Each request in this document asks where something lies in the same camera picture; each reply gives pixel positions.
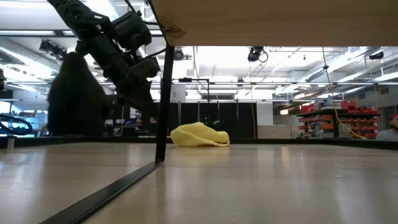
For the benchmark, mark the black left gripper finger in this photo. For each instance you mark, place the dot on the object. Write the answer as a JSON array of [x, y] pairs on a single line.
[[144, 102]]

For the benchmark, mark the wooden shelf board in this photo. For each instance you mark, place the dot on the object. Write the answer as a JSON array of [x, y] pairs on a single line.
[[280, 21]]

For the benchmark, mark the person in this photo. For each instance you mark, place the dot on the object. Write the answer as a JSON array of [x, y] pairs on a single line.
[[390, 133], [76, 102]]

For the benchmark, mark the black round ceiling spotlight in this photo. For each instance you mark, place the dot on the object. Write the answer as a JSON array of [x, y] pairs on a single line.
[[178, 54]]

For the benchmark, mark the yellow cloth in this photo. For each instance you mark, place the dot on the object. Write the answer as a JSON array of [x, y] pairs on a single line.
[[196, 135]]

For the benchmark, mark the black partition panels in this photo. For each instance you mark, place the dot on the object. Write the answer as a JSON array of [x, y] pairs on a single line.
[[224, 119]]

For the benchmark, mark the black curved tube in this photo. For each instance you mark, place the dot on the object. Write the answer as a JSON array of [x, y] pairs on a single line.
[[17, 124]]

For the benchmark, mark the beige cabinet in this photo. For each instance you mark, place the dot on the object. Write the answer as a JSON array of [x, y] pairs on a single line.
[[273, 131]]

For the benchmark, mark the rack with red bins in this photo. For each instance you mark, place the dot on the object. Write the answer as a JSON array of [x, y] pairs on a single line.
[[357, 119]]

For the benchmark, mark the small black ceiling fixture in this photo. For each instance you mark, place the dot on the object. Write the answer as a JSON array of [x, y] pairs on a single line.
[[376, 55]]

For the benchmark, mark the black metal shelf frame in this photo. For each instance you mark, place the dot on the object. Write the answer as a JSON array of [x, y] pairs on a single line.
[[163, 102]]

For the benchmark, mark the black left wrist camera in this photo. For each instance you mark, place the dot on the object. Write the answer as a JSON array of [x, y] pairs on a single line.
[[132, 29]]

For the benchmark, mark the black ceiling camera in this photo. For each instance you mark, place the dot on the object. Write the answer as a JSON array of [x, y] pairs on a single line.
[[54, 49], [255, 53]]

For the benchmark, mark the black table edge rail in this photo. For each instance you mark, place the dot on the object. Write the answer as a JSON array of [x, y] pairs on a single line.
[[280, 141]]

